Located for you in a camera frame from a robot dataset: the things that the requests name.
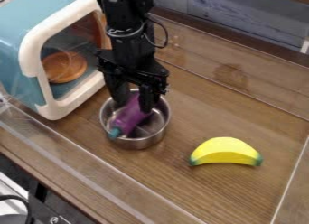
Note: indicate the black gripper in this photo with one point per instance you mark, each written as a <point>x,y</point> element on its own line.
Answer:
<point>147,74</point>

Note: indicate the purple toy eggplant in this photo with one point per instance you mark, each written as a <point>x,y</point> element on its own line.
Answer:
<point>127,118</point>

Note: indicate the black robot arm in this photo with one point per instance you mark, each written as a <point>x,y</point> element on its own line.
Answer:
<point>129,63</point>

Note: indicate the orange plate inside microwave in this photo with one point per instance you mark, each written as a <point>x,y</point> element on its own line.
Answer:
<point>64,66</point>

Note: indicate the yellow toy banana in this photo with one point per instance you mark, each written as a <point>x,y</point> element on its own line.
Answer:
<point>225,150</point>

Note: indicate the blue toy microwave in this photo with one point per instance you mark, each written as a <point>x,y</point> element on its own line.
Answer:
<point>38,28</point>

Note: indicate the black device bottom left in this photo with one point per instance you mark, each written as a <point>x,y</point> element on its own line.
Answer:
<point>43,214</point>

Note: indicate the silver pot with handle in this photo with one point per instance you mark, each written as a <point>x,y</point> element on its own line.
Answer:
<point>149,131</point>

